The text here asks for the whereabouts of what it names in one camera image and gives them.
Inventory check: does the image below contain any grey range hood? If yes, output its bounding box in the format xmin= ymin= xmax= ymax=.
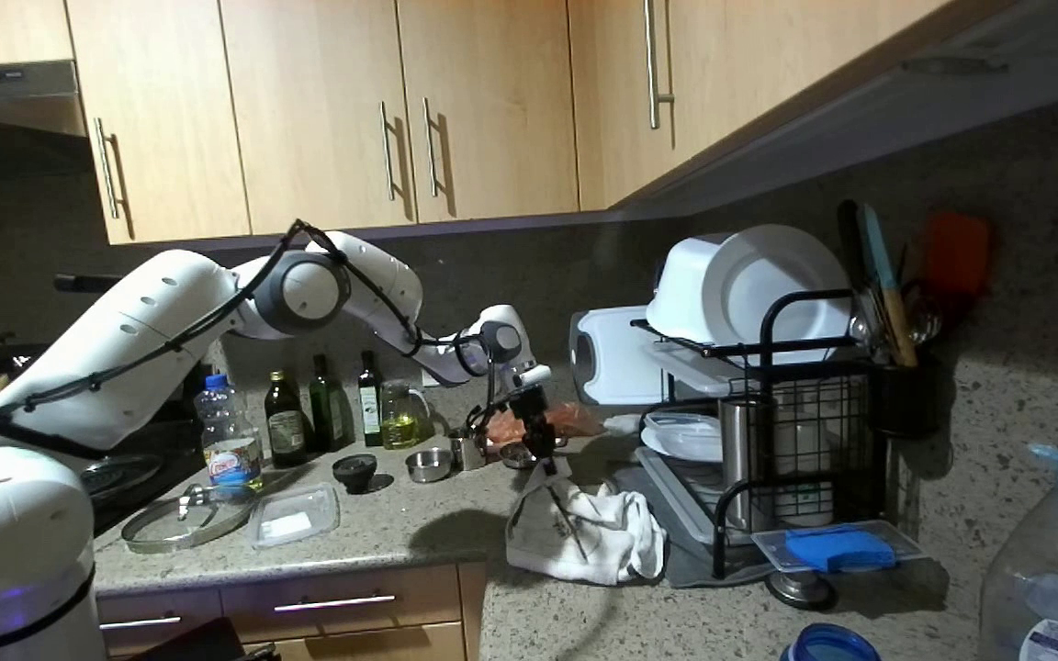
xmin=0 ymin=57 xmax=91 ymax=158

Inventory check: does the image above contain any black wire dish rack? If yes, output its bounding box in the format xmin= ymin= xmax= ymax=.
xmin=620 ymin=281 xmax=927 ymax=587

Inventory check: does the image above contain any round olive oil jar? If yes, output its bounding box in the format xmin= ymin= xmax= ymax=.
xmin=374 ymin=378 xmax=439 ymax=450

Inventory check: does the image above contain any black round stopper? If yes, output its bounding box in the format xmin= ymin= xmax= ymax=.
xmin=761 ymin=566 xmax=838 ymax=612

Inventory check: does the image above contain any large white bowl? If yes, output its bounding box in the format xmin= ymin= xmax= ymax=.
xmin=642 ymin=230 xmax=741 ymax=347

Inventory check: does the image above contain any tall steel cup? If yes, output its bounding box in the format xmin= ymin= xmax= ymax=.
xmin=716 ymin=393 xmax=765 ymax=524

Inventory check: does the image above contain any slim bottle white label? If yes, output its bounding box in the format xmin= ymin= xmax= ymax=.
xmin=353 ymin=347 xmax=389 ymax=450

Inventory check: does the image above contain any long steel drawer handle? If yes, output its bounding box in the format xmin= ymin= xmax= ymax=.
xmin=269 ymin=591 xmax=400 ymax=615

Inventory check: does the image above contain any clear rectangular plastic container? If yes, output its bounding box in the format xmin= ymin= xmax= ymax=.
xmin=243 ymin=482 xmax=344 ymax=552

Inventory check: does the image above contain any white dinner plate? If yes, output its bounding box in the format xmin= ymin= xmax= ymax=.
xmin=709 ymin=221 xmax=855 ymax=369

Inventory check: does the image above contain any glass pot lid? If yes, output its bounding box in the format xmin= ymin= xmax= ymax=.
xmin=119 ymin=482 xmax=255 ymax=559

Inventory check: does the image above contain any small steel bowl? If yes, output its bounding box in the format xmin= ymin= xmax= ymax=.
xmin=406 ymin=442 xmax=461 ymax=486

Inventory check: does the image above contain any black kitchen utensil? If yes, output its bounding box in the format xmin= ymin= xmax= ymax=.
xmin=829 ymin=194 xmax=885 ymax=346

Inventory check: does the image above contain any small black bowl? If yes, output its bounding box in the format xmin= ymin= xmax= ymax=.
xmin=327 ymin=447 xmax=382 ymax=498

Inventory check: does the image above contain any wide wooden drawer front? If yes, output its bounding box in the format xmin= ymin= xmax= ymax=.
xmin=216 ymin=559 xmax=489 ymax=635

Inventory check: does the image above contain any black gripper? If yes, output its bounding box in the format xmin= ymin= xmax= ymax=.
xmin=511 ymin=387 xmax=562 ymax=486

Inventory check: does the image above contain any short steel drawer handle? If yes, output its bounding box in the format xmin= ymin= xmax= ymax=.
xmin=95 ymin=609 xmax=156 ymax=635

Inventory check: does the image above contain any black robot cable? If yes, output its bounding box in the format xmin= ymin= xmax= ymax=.
xmin=0 ymin=215 xmax=489 ymax=427

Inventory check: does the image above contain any black utensil holder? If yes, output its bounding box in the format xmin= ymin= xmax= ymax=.
xmin=865 ymin=347 xmax=949 ymax=447

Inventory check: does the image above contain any wooden base cabinet door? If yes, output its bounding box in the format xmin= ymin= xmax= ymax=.
xmin=232 ymin=620 xmax=471 ymax=661

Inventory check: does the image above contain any steel cabinet door handle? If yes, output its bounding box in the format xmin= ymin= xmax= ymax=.
xmin=635 ymin=0 xmax=681 ymax=149
xmin=379 ymin=98 xmax=419 ymax=223
xmin=91 ymin=114 xmax=139 ymax=241
xmin=419 ymin=94 xmax=461 ymax=221

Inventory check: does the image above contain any wooden wall cabinet door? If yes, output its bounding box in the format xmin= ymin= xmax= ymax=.
xmin=0 ymin=0 xmax=76 ymax=65
xmin=63 ymin=0 xmax=249 ymax=246
xmin=393 ymin=0 xmax=585 ymax=227
xmin=562 ymin=0 xmax=946 ymax=211
xmin=216 ymin=0 xmax=419 ymax=236

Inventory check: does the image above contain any black stove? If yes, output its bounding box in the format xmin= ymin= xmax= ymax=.
xmin=84 ymin=401 xmax=211 ymax=542

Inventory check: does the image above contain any orange spatula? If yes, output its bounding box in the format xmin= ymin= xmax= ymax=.
xmin=913 ymin=205 xmax=1000 ymax=323

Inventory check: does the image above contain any white shallow dish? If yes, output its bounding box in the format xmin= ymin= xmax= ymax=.
xmin=635 ymin=409 xmax=730 ymax=466

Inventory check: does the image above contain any dark bottle with label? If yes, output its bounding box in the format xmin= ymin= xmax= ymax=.
xmin=262 ymin=367 xmax=311 ymax=470

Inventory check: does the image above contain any teal spatula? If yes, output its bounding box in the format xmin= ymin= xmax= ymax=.
xmin=854 ymin=199 xmax=924 ymax=374

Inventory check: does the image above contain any dark green glass bottle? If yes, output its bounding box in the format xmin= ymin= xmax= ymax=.
xmin=307 ymin=351 xmax=356 ymax=458

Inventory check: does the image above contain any grey drying mat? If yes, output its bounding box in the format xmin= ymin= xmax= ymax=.
xmin=609 ymin=450 xmax=790 ymax=591

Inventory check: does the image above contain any narrow wooden drawer front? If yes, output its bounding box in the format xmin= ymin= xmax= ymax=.
xmin=91 ymin=582 xmax=229 ymax=656

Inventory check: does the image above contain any white grey towel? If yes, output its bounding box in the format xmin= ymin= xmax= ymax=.
xmin=501 ymin=470 xmax=674 ymax=587

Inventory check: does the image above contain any black stereo camera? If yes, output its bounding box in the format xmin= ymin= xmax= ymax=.
xmin=53 ymin=271 xmax=130 ymax=301

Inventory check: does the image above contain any steel measuring cup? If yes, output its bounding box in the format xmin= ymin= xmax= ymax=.
xmin=453 ymin=427 xmax=494 ymax=472

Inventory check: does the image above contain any clear water bottle blue cap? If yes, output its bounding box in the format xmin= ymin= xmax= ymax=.
xmin=191 ymin=367 xmax=265 ymax=506

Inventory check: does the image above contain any clear bottle light blue cap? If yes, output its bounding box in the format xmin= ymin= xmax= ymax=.
xmin=971 ymin=435 xmax=1058 ymax=661

